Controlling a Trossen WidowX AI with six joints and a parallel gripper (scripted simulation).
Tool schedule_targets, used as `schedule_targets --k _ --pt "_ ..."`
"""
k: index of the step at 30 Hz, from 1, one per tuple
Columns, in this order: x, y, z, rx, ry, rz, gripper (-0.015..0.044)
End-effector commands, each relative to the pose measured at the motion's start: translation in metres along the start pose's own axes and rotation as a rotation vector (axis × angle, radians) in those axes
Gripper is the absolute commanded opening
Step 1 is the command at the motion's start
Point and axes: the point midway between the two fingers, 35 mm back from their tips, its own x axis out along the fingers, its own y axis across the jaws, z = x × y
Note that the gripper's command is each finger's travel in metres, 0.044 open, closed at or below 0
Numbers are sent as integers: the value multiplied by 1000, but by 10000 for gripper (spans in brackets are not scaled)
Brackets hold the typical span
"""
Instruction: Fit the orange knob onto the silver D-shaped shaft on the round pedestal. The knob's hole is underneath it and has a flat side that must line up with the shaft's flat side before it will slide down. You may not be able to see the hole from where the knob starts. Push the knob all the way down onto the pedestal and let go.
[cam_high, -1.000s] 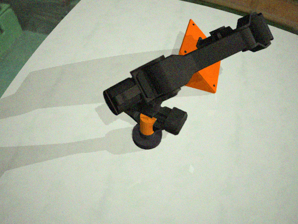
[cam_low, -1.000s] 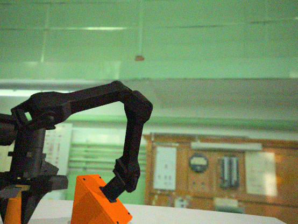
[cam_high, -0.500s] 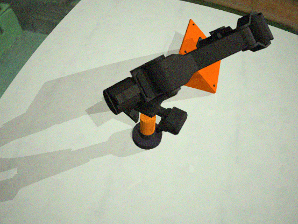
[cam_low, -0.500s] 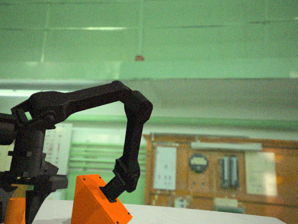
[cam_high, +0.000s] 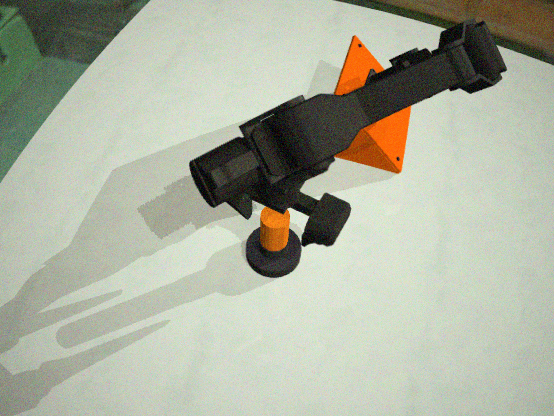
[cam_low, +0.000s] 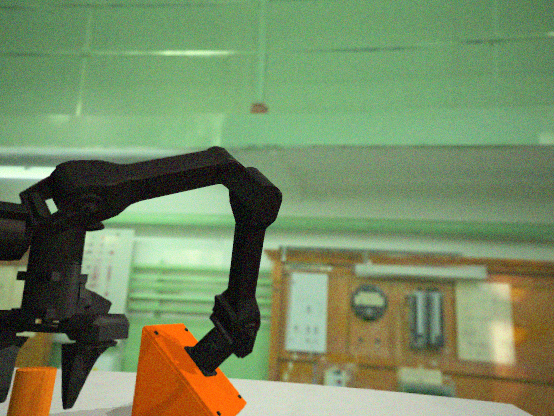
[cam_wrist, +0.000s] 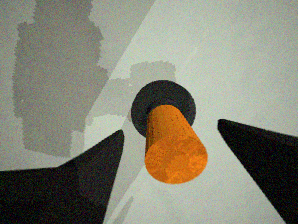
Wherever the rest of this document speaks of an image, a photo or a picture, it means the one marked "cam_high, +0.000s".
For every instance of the orange knob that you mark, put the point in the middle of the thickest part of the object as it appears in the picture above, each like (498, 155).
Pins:
(274, 229)

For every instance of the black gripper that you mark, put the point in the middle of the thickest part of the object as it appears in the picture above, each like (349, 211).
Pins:
(327, 216)

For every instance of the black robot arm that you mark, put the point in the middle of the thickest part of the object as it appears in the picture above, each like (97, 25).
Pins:
(308, 133)

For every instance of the dark grey round pedestal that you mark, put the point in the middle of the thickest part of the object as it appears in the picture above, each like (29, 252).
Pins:
(273, 264)

